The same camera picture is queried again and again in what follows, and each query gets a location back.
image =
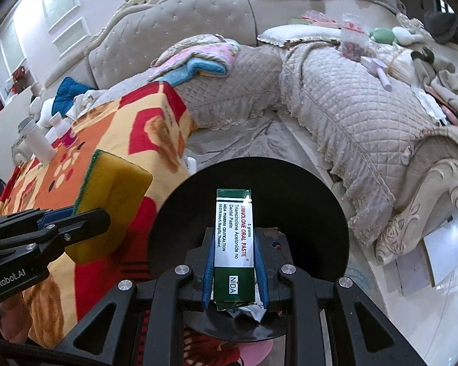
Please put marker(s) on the green and white medicine box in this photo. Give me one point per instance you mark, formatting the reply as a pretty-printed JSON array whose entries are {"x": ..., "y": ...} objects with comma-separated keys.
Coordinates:
[{"x": 232, "y": 244}]

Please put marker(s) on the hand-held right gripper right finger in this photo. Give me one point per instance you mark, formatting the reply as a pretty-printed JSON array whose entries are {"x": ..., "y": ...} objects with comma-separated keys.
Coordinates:
[{"x": 261, "y": 274}]

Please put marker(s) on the white pill bottle pink label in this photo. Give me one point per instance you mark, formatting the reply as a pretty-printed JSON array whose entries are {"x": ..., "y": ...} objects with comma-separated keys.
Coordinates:
[{"x": 59, "y": 127}]

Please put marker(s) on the white frilled pillow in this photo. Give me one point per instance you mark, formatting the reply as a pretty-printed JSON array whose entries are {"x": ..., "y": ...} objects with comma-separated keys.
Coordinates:
[{"x": 297, "y": 34}]

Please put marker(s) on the straw hand broom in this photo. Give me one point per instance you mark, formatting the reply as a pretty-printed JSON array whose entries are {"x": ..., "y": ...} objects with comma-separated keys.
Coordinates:
[{"x": 389, "y": 66}]

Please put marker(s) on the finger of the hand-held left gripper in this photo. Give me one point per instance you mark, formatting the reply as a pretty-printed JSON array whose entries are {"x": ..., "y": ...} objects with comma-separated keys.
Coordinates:
[
  {"x": 87, "y": 227},
  {"x": 57, "y": 216}
]

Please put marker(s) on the grey quilted sofa cover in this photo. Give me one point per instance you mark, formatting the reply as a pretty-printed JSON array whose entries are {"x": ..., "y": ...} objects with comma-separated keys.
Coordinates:
[
  {"x": 232, "y": 84},
  {"x": 347, "y": 114}
]

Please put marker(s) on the pile of clothes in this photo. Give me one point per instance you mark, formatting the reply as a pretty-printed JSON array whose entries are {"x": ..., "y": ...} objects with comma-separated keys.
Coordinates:
[{"x": 446, "y": 84}]

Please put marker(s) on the black hat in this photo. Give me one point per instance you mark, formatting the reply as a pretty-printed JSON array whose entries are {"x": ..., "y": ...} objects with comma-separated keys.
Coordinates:
[{"x": 442, "y": 24}]

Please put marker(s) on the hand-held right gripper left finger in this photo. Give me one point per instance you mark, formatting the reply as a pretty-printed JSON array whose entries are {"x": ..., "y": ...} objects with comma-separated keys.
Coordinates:
[{"x": 207, "y": 274}]

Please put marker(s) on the beige tufted sofa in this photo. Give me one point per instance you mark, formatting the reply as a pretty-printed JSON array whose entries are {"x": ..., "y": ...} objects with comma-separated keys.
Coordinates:
[{"x": 168, "y": 34}]

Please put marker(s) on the folded pink and blue blanket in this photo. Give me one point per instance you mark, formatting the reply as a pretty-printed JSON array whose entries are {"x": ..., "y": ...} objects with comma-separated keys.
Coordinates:
[{"x": 198, "y": 61}]

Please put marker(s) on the clear plastic snack bag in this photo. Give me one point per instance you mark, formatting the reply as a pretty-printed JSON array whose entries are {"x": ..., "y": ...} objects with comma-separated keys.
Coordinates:
[{"x": 353, "y": 38}]

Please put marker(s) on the person's left hand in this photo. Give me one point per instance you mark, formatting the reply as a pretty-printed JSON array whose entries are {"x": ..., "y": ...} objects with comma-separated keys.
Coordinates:
[{"x": 11, "y": 316}]

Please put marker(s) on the pink round object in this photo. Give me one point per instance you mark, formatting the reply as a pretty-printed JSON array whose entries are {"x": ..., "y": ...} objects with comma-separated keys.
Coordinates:
[{"x": 252, "y": 354}]

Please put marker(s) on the white thermos bottle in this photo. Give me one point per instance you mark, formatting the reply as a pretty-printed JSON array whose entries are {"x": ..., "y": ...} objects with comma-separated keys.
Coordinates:
[{"x": 36, "y": 141}]

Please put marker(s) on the black round bin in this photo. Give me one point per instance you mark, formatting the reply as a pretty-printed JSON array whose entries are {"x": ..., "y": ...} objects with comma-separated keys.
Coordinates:
[{"x": 297, "y": 217}]

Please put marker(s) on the blue cloth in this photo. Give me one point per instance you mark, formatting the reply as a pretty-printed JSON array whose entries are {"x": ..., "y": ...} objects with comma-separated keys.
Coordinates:
[{"x": 68, "y": 95}]

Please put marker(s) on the green and yellow sponge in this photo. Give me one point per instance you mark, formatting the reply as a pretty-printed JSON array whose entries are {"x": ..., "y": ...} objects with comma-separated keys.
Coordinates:
[{"x": 110, "y": 194}]

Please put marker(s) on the printed orange fleece blanket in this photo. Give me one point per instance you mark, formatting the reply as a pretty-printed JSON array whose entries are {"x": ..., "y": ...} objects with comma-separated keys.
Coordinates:
[{"x": 107, "y": 133}]

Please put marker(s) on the white flat board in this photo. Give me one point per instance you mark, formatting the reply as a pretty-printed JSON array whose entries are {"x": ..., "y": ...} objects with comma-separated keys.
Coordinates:
[{"x": 442, "y": 251}]

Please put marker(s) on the green plush toy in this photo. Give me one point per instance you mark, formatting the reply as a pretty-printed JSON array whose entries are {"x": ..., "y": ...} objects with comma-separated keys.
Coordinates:
[{"x": 381, "y": 35}]

